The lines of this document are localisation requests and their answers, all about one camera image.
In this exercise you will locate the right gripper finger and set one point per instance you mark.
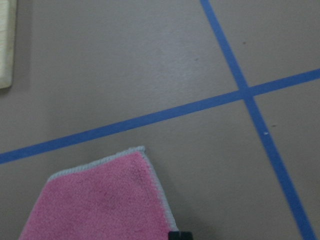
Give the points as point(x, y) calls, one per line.
point(180, 235)

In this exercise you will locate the pink wiping cloth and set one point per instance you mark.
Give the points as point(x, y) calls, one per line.
point(118, 197)

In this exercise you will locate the bamboo cutting board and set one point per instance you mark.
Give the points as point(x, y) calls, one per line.
point(8, 16)

